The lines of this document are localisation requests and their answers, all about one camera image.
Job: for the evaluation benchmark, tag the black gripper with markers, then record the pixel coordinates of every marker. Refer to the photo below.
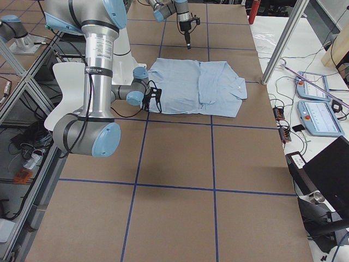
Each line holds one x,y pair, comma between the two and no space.
184,26
146,101

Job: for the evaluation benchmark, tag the light blue button shirt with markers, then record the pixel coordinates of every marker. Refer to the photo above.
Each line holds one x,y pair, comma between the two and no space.
193,87

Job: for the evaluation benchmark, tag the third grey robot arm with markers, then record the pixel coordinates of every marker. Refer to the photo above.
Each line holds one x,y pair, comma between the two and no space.
24,43

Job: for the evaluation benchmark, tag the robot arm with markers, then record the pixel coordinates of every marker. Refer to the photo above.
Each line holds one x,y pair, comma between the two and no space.
90,130
162,11

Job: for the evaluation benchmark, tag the red cylinder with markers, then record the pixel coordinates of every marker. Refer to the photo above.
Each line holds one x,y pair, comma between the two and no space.
254,10

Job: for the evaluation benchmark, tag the white chair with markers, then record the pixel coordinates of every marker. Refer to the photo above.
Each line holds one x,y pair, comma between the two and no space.
71,80

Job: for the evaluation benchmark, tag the upper blue teach pendant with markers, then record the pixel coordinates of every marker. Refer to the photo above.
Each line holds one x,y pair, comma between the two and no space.
308,91

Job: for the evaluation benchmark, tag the blue teach pendant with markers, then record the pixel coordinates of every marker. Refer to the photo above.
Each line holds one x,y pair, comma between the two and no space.
319,119
308,91

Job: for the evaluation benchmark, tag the lower blue teach pendant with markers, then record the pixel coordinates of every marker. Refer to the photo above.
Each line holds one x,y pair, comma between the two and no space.
319,119

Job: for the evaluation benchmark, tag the orange box on floor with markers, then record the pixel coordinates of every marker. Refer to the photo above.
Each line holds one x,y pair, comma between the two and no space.
22,176

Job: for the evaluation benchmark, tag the black laptop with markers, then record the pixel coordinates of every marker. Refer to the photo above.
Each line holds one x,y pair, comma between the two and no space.
328,171

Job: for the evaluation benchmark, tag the black monitor stand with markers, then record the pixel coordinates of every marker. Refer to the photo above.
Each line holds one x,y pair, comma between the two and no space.
326,228

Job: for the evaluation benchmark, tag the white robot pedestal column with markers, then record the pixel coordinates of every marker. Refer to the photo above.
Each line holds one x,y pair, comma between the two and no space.
123,61

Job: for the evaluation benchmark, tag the aluminium frame post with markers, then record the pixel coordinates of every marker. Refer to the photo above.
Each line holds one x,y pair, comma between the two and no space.
284,38

